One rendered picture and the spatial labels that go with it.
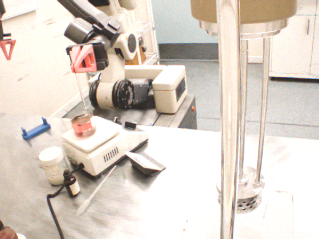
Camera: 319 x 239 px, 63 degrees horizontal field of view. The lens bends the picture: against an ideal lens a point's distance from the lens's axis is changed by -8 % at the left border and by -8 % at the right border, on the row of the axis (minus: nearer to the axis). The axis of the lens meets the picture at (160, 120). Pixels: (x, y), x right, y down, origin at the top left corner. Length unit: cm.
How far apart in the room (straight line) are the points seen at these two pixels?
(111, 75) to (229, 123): 133
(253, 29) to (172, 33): 343
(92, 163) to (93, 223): 15
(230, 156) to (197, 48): 344
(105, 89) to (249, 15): 131
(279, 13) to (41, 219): 59
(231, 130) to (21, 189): 64
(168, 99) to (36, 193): 110
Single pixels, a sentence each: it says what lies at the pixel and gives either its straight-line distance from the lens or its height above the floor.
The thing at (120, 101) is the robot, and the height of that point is 58.
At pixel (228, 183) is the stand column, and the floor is 103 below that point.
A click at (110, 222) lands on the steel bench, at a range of 60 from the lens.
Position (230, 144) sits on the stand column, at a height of 107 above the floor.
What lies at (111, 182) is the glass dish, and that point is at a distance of 66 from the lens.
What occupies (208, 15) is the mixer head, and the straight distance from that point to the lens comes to 26.
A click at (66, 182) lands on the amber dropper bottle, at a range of 66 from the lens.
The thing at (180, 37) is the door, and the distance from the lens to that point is 366.
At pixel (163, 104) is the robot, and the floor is 44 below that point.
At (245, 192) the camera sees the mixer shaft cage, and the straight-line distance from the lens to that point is 38.
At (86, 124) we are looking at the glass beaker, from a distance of 68.
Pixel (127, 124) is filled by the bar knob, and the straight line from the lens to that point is 77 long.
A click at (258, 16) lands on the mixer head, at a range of 25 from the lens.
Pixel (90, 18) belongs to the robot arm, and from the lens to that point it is 85.
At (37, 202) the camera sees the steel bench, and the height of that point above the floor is 75.
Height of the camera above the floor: 119
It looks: 30 degrees down
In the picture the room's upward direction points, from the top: 8 degrees counter-clockwise
